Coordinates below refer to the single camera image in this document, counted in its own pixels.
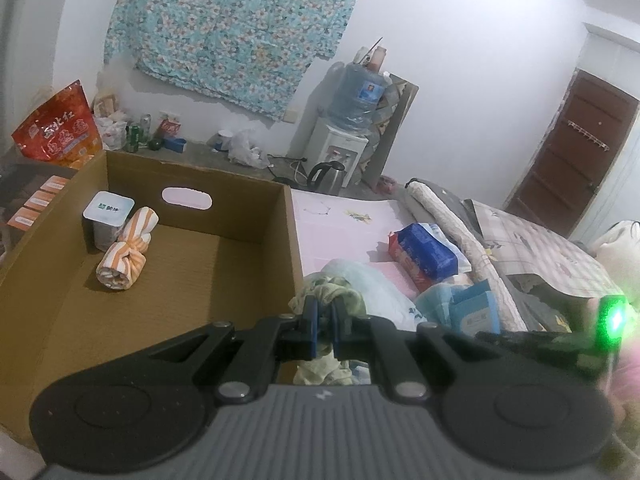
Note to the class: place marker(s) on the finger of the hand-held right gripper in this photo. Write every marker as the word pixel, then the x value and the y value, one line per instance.
pixel 525 345

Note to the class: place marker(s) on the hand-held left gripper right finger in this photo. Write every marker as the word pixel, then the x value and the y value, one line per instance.
pixel 339 327

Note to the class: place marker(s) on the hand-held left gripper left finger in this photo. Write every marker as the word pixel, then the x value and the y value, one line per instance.
pixel 311 327

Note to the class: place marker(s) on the green floral cloth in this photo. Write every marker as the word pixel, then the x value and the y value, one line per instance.
pixel 327 291

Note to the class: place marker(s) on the blue white wet wipes pack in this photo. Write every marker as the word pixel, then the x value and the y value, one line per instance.
pixel 472 312

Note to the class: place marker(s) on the light blue cloth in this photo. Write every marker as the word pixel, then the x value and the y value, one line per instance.
pixel 432 302

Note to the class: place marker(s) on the blue tissue pack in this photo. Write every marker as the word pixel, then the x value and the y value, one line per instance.
pixel 425 255

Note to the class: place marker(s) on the brown cardboard box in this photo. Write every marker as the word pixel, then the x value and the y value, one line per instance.
pixel 210 270

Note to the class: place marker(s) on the orange striped towel roll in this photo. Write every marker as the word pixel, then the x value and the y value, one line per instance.
pixel 125 255

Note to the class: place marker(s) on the white yogurt cup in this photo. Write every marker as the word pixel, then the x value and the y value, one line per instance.
pixel 107 210

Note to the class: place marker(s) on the white plastic bag blue print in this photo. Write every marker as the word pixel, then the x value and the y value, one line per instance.
pixel 370 285

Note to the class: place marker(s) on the cream pillow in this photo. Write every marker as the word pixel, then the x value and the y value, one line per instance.
pixel 622 250

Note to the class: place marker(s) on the grey printed blanket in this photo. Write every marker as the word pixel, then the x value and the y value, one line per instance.
pixel 540 250

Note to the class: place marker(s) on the steel electric kettle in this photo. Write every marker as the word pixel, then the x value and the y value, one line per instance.
pixel 332 176

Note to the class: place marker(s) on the rolled white quilt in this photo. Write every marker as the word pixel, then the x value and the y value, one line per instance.
pixel 445 210

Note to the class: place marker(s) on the brown wooden door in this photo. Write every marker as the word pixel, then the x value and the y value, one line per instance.
pixel 575 160

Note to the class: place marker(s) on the door hook rack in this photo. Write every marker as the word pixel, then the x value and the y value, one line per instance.
pixel 590 135

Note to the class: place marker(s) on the crumpled white plastic bag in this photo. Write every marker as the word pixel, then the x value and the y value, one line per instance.
pixel 247 150

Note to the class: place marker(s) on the folded grey board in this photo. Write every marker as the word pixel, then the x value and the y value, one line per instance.
pixel 395 135

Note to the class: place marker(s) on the blue plastic tub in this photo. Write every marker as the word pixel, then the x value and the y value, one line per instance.
pixel 176 145

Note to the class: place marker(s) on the blue water jug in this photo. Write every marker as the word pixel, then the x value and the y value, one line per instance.
pixel 355 95

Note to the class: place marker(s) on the red white packet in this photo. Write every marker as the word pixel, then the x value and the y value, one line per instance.
pixel 169 127

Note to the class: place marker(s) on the glass bottle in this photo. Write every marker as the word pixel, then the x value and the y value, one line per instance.
pixel 145 128

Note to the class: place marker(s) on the green drink can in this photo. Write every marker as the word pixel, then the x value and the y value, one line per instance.
pixel 132 138

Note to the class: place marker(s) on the pink bottle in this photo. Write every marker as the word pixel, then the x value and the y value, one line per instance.
pixel 378 57

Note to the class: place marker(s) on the clear bag of snacks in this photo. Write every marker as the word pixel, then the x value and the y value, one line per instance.
pixel 110 125

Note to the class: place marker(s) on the red snack bag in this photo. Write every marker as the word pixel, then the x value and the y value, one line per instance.
pixel 55 132

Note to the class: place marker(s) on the white wall socket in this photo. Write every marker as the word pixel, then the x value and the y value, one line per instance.
pixel 291 115

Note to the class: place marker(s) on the teal floral wall cloth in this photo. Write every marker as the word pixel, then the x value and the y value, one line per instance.
pixel 225 35

